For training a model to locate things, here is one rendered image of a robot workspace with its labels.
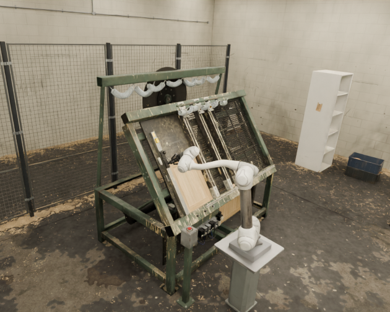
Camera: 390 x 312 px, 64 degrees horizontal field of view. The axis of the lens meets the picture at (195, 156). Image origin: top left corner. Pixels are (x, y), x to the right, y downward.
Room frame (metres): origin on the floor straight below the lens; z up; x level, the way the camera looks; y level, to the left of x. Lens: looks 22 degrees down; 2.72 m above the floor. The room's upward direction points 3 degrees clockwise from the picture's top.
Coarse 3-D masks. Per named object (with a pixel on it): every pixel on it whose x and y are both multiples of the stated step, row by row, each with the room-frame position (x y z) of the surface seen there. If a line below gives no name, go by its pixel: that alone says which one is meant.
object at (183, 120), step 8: (192, 104) 3.50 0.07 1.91; (184, 120) 3.51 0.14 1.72; (184, 128) 3.49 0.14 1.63; (192, 136) 3.45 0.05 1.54; (192, 144) 3.41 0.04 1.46; (200, 152) 3.38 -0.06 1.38; (200, 160) 3.32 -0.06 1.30; (208, 176) 3.24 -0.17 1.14; (208, 184) 3.23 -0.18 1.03; (216, 192) 3.18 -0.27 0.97
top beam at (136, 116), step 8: (208, 96) 4.01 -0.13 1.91; (216, 96) 4.13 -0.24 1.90; (232, 96) 4.38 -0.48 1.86; (240, 96) 4.53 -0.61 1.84; (168, 104) 3.44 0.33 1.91; (176, 104) 3.53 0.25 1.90; (128, 112) 3.00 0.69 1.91; (136, 112) 3.07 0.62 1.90; (144, 112) 3.14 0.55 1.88; (152, 112) 3.21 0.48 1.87; (160, 112) 3.29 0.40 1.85; (168, 112) 3.37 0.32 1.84; (176, 112) 3.56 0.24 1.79; (128, 120) 2.95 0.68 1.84; (136, 120) 3.04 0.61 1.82
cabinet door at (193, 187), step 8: (176, 168) 3.08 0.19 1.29; (176, 176) 3.01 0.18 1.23; (184, 176) 3.08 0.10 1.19; (192, 176) 3.15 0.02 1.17; (200, 176) 3.23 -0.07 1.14; (184, 184) 3.02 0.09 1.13; (192, 184) 3.09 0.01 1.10; (200, 184) 3.16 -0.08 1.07; (184, 192) 2.96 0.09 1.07; (192, 192) 3.02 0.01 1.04; (200, 192) 3.10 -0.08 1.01; (208, 192) 3.17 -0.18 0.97; (184, 200) 2.89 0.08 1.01; (192, 200) 2.96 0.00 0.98; (200, 200) 3.03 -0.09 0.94; (208, 200) 3.10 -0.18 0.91; (192, 208) 2.89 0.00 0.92
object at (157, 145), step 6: (150, 132) 3.12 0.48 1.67; (156, 144) 3.06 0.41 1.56; (156, 150) 3.06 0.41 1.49; (162, 162) 3.00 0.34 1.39; (168, 168) 2.98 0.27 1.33; (168, 174) 2.94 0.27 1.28; (174, 180) 2.93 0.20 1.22; (174, 186) 2.89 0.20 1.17; (174, 192) 2.89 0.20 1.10; (180, 192) 2.90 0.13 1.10; (180, 198) 2.85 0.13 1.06; (180, 204) 2.83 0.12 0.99; (186, 210) 2.80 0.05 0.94
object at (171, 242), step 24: (96, 192) 3.39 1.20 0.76; (264, 192) 4.26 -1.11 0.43; (96, 216) 3.41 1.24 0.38; (144, 216) 2.87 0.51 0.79; (264, 216) 4.23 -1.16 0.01; (168, 240) 2.59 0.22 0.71; (144, 264) 2.82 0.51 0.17; (168, 264) 2.58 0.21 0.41; (192, 264) 2.86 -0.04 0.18; (168, 288) 2.57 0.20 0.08
